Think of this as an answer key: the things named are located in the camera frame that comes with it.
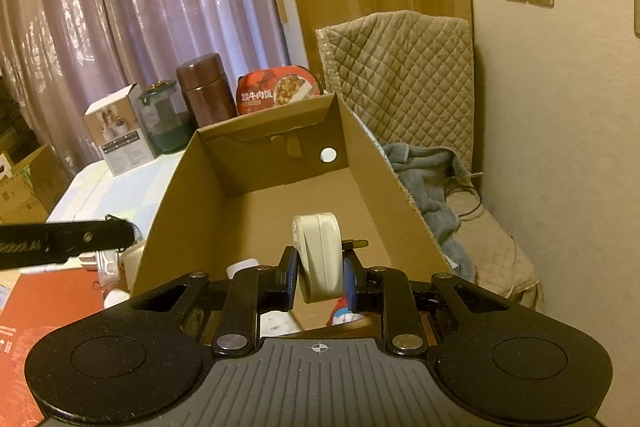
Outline glass jar with green lid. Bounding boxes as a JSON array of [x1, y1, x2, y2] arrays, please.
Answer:
[[139, 80, 194, 156]]

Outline white product box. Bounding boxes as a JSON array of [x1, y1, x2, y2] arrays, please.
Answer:
[[83, 83, 157, 178]]

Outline white plug adapter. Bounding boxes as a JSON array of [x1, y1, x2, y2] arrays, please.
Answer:
[[291, 213, 370, 305]]

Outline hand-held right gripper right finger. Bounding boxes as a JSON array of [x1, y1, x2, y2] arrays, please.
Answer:
[[342, 243, 507, 358]]

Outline checked pastel bed sheet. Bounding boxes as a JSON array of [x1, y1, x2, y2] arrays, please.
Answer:
[[47, 147, 197, 253]]

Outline dark cable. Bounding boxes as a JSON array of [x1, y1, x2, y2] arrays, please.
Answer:
[[444, 171, 487, 222]]

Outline brown cardboard carton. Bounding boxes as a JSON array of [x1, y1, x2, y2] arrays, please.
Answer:
[[0, 144, 69, 224]]

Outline small white bottle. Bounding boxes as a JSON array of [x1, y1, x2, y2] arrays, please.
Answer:
[[226, 259, 262, 280]]

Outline cardboard box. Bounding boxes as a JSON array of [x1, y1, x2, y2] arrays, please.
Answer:
[[127, 93, 453, 338]]

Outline white plastic item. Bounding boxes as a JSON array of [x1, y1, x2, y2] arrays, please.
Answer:
[[95, 251, 127, 309]]

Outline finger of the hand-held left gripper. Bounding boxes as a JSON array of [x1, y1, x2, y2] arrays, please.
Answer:
[[47, 218, 140, 264]]

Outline brown metal canister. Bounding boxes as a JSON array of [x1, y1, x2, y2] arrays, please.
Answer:
[[176, 53, 237, 128]]

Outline red instant meal bowl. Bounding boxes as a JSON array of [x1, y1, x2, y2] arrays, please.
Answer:
[[235, 64, 324, 116]]

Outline beige quilted cover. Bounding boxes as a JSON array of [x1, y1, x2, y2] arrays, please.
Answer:
[[315, 10, 544, 310]]

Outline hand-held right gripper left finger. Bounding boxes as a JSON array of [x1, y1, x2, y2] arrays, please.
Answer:
[[127, 247, 301, 358]]

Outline grey towel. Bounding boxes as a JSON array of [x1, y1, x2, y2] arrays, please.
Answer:
[[382, 142, 476, 282]]

